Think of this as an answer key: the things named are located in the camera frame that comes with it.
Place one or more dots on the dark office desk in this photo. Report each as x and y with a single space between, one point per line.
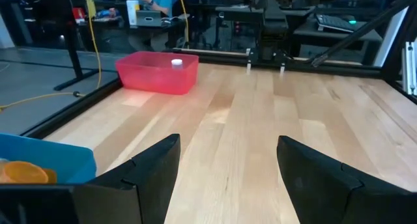
114 35

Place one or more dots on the light blue pill bottle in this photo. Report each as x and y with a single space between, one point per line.
177 63

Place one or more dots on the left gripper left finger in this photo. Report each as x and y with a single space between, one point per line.
137 191

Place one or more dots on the small red box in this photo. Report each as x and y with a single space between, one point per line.
78 14

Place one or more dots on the grey laptop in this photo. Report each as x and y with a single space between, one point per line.
149 19

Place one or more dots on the black desk leg frame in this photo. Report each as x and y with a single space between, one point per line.
74 38

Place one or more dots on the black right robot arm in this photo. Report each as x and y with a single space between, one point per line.
272 25

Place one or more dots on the red plastic bin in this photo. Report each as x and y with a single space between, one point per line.
153 75

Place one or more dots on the blue plastic bin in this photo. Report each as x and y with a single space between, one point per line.
58 159

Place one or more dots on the black keyboard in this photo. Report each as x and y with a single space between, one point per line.
335 22

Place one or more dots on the black aluminium table frame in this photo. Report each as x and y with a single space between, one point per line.
221 57

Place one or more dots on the black diagonal strut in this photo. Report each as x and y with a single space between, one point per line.
365 25

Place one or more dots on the black desk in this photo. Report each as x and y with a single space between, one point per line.
325 38

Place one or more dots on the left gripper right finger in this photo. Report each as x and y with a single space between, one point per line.
329 194

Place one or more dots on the large amber bottle brown pills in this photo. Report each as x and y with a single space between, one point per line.
24 172

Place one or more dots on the silver aluminium extrusion post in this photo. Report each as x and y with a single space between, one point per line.
411 67

